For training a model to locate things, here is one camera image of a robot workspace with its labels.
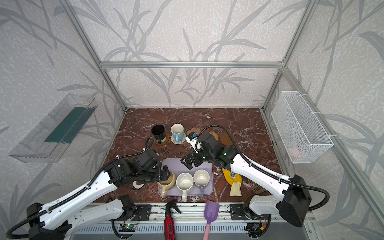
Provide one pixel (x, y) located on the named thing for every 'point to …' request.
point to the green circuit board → (127, 227)
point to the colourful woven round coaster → (179, 142)
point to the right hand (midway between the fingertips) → (188, 151)
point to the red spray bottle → (169, 223)
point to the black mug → (159, 132)
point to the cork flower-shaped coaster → (193, 129)
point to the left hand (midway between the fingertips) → (166, 172)
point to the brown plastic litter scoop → (259, 190)
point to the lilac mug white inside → (201, 178)
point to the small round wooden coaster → (163, 143)
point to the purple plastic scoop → (211, 212)
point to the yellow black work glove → (235, 181)
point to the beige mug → (167, 184)
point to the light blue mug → (178, 132)
